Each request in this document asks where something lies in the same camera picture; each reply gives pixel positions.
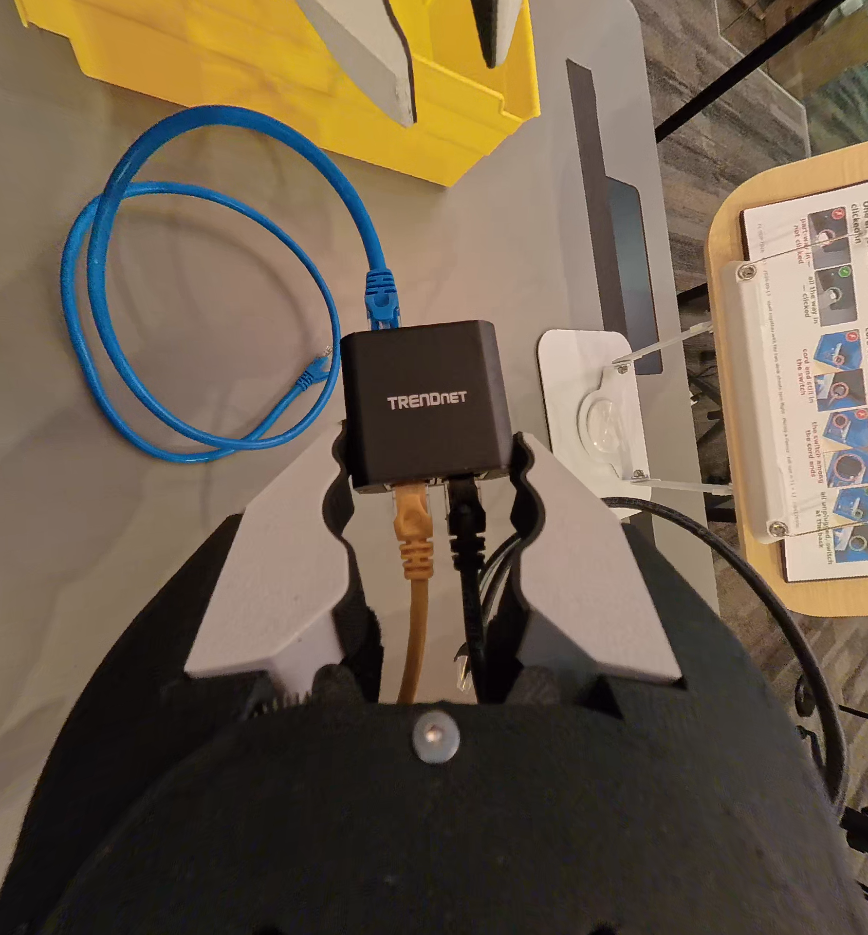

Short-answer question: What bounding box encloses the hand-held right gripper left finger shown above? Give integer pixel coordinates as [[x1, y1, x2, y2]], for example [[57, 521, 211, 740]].
[[184, 426, 384, 706]]

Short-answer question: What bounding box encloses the black ethernet cable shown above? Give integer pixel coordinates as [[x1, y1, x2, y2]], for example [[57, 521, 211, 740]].
[[444, 475, 491, 702]]

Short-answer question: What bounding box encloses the black metal bar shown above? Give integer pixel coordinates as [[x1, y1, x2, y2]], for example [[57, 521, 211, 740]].
[[653, 0, 844, 143]]

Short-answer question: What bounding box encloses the instruction sheet on wooden board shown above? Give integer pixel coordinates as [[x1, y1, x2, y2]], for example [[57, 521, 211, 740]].
[[704, 135, 868, 618]]

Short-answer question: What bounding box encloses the orange ethernet cable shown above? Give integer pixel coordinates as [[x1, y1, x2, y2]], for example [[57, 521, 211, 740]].
[[392, 482, 435, 706]]

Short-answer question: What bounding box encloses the yellow plastic bin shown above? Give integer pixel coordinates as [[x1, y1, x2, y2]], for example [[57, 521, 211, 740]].
[[14, 0, 540, 187]]

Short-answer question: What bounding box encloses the clear acrylic cover plate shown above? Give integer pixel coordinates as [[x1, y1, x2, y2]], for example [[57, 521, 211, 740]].
[[726, 256, 854, 543]]

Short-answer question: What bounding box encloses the blue ethernet cable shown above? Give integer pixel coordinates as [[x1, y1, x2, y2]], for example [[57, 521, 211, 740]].
[[61, 104, 404, 465]]

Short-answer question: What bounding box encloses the white stand with clear lens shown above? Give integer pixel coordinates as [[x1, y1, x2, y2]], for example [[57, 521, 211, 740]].
[[536, 329, 654, 521]]

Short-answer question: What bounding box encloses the black network switch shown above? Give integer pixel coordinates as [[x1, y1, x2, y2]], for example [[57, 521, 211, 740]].
[[339, 319, 517, 492]]

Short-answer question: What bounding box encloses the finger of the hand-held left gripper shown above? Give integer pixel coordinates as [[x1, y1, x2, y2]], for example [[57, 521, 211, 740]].
[[295, 0, 417, 130], [470, 0, 533, 71]]

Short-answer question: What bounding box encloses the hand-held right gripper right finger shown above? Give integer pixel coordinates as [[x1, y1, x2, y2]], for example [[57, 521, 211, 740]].
[[478, 432, 688, 706]]

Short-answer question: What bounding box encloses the thick black braided cable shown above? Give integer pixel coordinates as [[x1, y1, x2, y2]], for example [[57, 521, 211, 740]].
[[600, 495, 847, 804]]

